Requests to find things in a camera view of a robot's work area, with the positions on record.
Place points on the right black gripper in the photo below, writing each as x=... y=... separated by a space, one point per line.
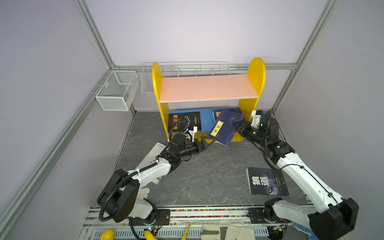
x=246 y=126

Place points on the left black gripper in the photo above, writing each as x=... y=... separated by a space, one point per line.
x=204 y=145

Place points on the blue book dotted circle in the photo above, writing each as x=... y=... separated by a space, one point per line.
x=223 y=129

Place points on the blue book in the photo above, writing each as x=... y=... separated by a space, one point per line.
x=217 y=112

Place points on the black book yellow title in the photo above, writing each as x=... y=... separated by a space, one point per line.
x=185 y=121

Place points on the dark book white characters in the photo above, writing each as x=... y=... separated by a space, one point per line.
x=262 y=181

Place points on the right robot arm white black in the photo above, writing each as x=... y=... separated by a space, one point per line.
x=331 y=216

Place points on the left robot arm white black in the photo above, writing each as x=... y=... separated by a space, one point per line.
x=125 y=195

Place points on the yellow shelf with coloured boards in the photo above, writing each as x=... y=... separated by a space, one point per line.
x=246 y=88

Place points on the white book black lettering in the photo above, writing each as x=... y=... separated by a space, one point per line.
x=150 y=158

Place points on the white work glove left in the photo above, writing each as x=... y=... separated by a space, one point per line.
x=143 y=193

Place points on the white grey glove front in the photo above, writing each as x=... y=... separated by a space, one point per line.
x=226 y=232

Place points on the yellow thin tool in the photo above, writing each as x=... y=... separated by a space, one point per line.
x=186 y=233

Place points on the white mesh box basket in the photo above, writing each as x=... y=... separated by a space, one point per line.
x=118 y=91

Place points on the yellow round object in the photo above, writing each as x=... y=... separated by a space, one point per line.
x=109 y=234

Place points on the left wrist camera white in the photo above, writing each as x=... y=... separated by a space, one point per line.
x=190 y=134

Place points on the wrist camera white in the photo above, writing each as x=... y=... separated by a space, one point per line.
x=190 y=134
x=256 y=118

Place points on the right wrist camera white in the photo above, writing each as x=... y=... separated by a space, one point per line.
x=256 y=118

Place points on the white wire basket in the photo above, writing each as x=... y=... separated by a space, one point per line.
x=181 y=69

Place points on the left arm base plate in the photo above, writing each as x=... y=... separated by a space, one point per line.
x=161 y=217

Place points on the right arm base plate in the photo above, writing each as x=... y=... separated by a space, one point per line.
x=257 y=215

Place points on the yellow tool handle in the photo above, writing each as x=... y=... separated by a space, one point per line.
x=149 y=236

